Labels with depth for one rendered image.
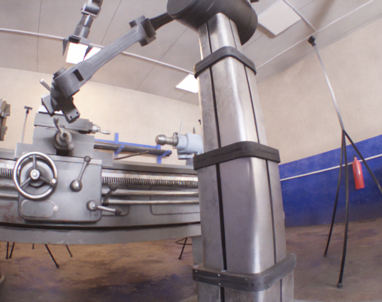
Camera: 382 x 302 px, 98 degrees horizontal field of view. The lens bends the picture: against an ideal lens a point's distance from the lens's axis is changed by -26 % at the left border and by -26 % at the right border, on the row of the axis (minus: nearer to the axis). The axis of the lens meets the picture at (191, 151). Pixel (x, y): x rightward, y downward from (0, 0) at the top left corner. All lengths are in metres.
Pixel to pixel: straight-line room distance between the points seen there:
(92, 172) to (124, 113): 4.12
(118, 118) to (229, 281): 4.83
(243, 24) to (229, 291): 0.58
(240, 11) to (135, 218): 1.12
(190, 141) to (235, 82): 1.37
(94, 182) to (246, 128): 0.83
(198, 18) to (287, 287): 0.59
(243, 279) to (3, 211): 1.13
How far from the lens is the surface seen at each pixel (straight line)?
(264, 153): 0.38
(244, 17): 0.61
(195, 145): 1.78
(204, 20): 0.56
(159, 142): 1.68
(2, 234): 1.08
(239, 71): 0.44
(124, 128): 5.00
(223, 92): 0.41
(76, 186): 1.01
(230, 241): 0.36
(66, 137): 1.00
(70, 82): 0.65
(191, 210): 1.47
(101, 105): 5.07
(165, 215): 1.38
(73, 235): 1.05
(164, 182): 1.28
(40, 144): 1.09
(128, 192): 1.19
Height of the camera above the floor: 0.54
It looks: 15 degrees up
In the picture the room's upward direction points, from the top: 4 degrees counter-clockwise
